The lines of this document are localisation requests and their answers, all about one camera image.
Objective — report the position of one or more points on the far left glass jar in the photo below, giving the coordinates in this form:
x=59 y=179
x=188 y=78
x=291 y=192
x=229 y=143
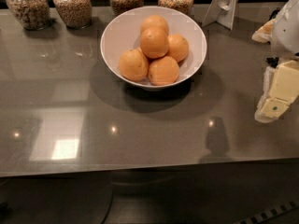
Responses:
x=31 y=14

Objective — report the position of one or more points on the white ceramic bowl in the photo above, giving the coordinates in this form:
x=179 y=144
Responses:
x=122 y=33

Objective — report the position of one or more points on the white folded card stand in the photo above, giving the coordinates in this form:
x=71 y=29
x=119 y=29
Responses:
x=222 y=12

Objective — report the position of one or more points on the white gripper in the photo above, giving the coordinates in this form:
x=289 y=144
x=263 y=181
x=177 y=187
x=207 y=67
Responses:
x=287 y=32

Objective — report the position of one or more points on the orange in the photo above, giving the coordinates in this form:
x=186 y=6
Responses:
x=154 y=21
x=154 y=42
x=163 y=71
x=133 y=65
x=178 y=47

